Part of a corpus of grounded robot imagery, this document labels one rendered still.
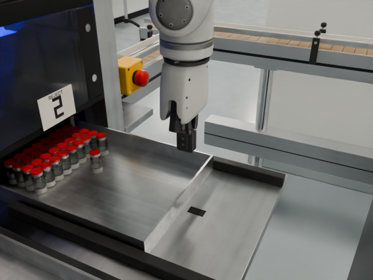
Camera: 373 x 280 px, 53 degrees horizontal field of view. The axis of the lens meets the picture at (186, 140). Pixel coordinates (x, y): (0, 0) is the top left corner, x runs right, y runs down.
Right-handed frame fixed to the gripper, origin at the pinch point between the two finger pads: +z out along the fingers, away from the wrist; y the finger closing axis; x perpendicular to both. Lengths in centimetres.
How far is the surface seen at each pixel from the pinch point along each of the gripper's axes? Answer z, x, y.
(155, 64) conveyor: 5, -34, -46
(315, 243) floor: 97, 24, -90
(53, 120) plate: -2.6, -22.9, 8.6
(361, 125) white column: 58, 31, -144
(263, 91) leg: 24, -8, -86
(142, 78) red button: -2.7, -19.6, -16.9
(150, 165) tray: 9.2, -9.1, -1.7
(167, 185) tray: 9.2, -2.5, 2.8
